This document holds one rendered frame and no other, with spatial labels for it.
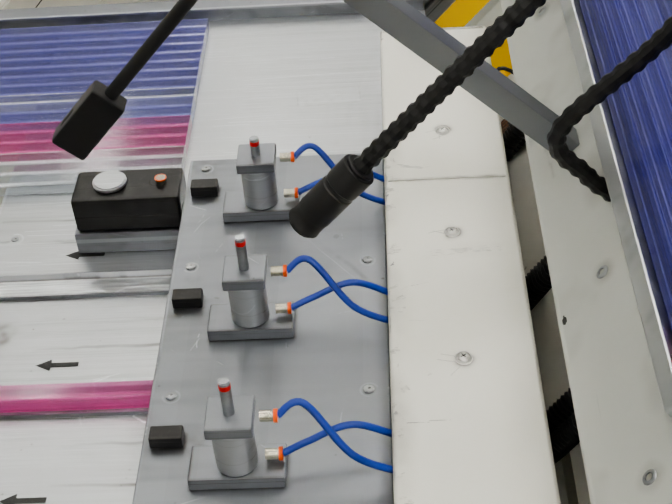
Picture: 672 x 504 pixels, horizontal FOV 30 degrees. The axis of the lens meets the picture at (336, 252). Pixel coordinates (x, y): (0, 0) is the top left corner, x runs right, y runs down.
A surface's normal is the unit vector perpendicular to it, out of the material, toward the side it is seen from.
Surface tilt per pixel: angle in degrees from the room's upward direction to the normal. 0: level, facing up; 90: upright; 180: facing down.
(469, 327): 43
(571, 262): 90
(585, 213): 90
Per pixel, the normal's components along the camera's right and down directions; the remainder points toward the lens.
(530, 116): -0.01, 0.64
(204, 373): -0.07, -0.77
